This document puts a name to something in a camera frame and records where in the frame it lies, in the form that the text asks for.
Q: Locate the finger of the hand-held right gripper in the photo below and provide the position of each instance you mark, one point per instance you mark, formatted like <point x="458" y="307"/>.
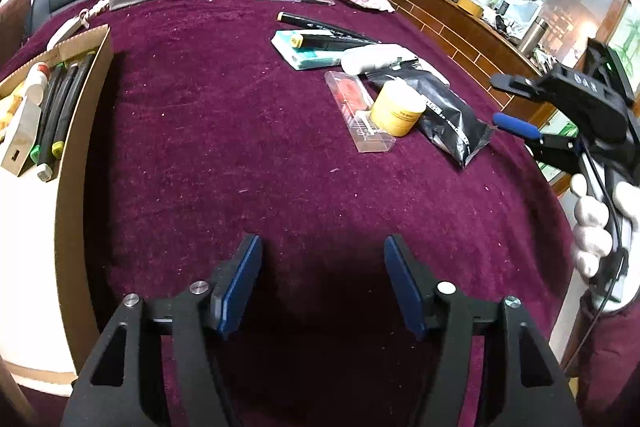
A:
<point x="515" y="84"/>
<point x="515" y="123"/>

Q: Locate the brown armchair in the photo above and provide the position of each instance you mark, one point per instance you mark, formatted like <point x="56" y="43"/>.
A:
<point x="12" y="14"/>

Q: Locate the white power adapter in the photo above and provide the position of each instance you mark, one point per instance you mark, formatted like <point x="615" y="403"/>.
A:
<point x="20" y="142"/>

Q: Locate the clear packet red number candle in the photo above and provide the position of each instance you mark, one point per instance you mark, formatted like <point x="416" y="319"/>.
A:
<point x="350" y="99"/>

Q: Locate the black pouch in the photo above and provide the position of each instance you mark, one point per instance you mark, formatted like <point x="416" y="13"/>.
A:
<point x="445" y="117"/>

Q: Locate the wooden counter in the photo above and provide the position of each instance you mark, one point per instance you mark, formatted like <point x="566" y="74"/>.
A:
<point x="450" y="27"/>

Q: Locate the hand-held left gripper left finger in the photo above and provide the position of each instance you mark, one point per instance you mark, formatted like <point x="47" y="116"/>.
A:
<point x="242" y="287"/>

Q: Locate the steel thermos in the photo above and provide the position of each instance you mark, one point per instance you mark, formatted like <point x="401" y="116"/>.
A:
<point x="532" y="36"/>

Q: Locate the person's right hand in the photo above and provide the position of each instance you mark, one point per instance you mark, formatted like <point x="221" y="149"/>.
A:
<point x="592" y="227"/>

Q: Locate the white bottle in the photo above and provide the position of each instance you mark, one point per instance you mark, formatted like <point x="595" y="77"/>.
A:
<point x="372" y="59"/>

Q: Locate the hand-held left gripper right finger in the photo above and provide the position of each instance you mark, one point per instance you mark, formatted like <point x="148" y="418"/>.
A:
<point x="405" y="287"/>

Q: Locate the person's right forearm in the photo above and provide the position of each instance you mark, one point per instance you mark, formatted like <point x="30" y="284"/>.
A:
<point x="615" y="347"/>

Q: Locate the long black marker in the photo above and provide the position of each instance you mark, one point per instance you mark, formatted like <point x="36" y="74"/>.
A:
<point x="320" y="25"/>

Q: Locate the long white tube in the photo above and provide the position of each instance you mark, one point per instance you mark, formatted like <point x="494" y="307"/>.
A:
<point x="36" y="79"/>

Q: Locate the cardboard tray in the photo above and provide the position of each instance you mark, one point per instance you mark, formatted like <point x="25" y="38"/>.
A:
<point x="85" y="157"/>

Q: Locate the teal tissue pack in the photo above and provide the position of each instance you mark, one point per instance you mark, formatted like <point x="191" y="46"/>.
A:
<point x="300" y="57"/>

